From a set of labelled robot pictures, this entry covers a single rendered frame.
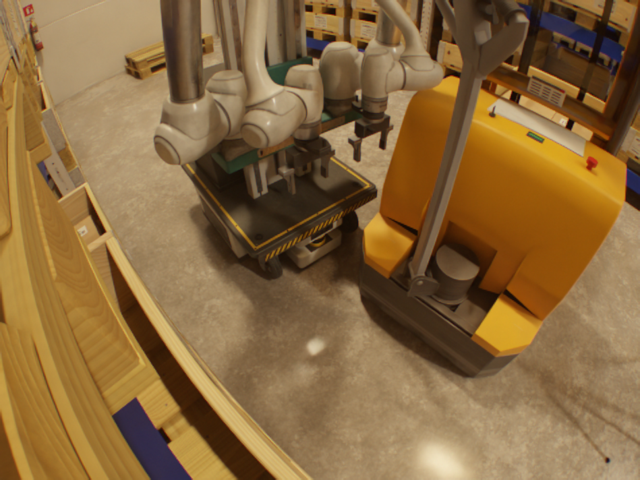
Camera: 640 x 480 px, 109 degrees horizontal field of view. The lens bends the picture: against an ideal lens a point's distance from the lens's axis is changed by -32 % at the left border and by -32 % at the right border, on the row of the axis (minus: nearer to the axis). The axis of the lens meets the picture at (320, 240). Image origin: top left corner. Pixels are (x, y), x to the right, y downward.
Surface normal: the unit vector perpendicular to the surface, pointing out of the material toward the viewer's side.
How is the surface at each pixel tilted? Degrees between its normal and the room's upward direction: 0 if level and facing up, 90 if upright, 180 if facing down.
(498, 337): 22
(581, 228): 74
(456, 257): 0
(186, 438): 0
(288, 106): 61
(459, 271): 0
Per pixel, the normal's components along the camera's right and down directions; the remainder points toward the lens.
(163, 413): -0.02, -0.66
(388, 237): -0.28, -0.41
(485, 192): -0.68, 0.33
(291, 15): 0.62, 0.58
